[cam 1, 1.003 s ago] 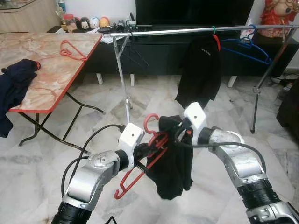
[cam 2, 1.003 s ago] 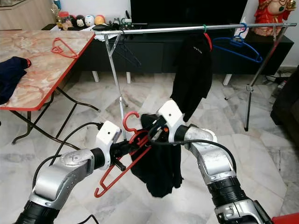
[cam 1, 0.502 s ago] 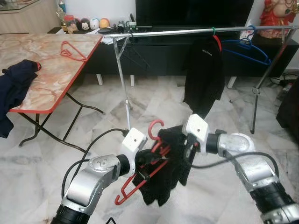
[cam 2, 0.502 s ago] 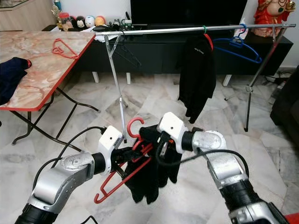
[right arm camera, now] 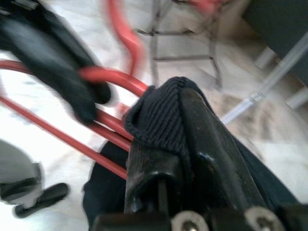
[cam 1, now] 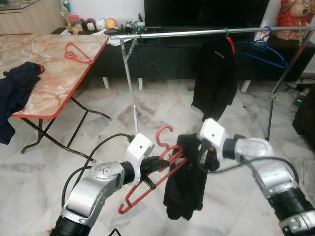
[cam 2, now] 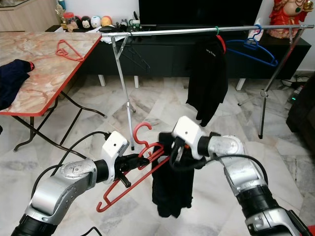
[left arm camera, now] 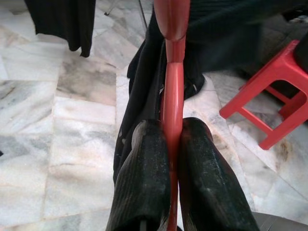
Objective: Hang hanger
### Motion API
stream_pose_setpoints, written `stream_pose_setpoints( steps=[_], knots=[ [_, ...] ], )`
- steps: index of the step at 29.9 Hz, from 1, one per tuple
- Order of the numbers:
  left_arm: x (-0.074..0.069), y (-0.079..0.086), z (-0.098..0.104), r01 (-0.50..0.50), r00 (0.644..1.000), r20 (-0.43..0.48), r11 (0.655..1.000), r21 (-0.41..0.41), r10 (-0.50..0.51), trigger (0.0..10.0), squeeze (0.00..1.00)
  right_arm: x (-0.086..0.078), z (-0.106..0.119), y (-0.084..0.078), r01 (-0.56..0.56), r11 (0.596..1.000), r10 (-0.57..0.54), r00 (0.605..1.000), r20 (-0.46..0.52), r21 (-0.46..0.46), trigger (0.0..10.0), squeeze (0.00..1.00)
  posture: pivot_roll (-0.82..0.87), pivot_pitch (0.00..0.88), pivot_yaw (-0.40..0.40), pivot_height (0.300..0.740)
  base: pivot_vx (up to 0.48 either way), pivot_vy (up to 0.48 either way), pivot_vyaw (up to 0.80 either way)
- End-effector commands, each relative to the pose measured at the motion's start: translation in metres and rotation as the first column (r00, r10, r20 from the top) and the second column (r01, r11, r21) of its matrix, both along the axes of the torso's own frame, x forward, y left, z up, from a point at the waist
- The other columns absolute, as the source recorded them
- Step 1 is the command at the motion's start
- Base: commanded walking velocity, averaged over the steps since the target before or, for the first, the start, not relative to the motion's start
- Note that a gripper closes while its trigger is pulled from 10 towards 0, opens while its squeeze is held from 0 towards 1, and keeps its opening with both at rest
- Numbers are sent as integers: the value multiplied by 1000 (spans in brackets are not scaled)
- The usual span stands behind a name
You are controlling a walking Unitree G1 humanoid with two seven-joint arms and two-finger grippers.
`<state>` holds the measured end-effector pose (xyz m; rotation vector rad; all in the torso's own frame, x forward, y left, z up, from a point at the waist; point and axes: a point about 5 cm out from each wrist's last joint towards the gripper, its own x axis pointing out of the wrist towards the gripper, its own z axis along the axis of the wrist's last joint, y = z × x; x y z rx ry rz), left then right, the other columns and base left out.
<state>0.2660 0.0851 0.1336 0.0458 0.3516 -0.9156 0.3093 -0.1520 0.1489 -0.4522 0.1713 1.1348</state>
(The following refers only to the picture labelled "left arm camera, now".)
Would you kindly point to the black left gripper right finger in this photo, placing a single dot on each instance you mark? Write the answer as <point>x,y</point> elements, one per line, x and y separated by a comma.
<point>207,183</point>

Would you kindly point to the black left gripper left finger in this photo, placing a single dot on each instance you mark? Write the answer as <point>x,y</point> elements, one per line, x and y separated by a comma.
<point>144,173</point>

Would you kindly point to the red plastic hanger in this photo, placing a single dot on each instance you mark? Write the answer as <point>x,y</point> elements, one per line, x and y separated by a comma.
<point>173,96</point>

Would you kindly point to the black knit garment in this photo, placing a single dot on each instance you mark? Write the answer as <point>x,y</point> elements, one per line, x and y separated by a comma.
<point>144,84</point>

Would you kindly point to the red plastic stool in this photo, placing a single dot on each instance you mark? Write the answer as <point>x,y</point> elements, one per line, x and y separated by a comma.
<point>276,69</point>

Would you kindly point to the black printed t-shirt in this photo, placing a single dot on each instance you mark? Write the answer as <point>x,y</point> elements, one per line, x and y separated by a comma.
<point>62,21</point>

